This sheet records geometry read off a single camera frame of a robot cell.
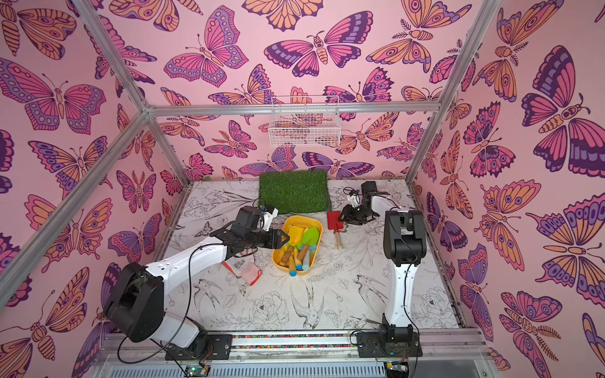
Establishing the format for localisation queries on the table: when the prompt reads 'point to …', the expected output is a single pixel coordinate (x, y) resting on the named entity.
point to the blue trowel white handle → (306, 260)
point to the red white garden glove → (249, 272)
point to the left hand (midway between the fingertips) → (287, 236)
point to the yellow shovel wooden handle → (295, 237)
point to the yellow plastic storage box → (299, 220)
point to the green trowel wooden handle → (310, 237)
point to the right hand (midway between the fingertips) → (339, 219)
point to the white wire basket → (309, 120)
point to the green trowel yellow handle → (292, 267)
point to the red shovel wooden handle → (335, 224)
